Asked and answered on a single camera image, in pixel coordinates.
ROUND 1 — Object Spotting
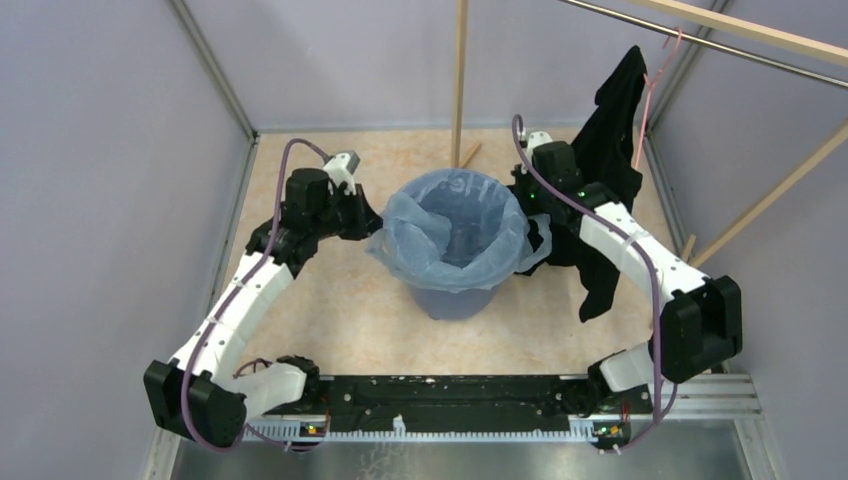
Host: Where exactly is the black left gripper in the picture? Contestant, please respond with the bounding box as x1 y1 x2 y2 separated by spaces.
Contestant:
311 183 385 240

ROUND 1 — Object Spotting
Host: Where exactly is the light blue trash bag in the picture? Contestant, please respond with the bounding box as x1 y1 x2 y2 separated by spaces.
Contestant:
366 169 553 293

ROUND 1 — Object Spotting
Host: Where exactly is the blue plastic trash bin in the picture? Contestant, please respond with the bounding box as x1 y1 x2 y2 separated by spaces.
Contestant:
406 281 504 321

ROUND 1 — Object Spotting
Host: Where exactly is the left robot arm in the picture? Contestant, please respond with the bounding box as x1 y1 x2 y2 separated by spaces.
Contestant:
143 166 382 451

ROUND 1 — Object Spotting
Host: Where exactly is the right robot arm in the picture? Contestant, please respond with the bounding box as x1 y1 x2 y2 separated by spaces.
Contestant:
511 131 743 412

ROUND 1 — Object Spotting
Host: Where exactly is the black hanging garment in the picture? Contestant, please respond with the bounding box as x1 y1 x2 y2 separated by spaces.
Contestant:
508 45 647 323

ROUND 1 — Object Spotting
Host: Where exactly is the pink clothes hanger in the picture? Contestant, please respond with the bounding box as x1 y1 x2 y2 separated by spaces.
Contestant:
632 27 683 170

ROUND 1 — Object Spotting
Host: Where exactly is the metal hanging rod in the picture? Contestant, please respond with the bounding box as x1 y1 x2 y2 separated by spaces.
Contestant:
563 0 847 90

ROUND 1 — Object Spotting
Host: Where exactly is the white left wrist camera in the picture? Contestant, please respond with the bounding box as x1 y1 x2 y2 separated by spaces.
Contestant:
322 151 360 196

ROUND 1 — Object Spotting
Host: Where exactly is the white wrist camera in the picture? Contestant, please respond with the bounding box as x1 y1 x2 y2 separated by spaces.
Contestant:
322 151 360 196
519 131 553 159

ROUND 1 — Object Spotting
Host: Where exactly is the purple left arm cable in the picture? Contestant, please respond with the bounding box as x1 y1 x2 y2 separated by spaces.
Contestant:
180 137 333 455

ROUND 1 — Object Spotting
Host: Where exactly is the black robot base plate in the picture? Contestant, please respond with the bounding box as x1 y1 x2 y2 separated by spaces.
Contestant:
258 374 654 435

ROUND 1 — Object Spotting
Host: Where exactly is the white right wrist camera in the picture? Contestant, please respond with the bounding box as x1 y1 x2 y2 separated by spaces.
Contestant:
519 131 553 159

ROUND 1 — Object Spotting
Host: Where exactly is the white slotted cable duct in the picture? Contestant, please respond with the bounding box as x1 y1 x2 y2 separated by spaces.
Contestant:
243 416 598 443

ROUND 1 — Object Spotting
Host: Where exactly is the wooden clothes rack frame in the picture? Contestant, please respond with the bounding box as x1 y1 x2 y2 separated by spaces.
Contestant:
465 1 847 276

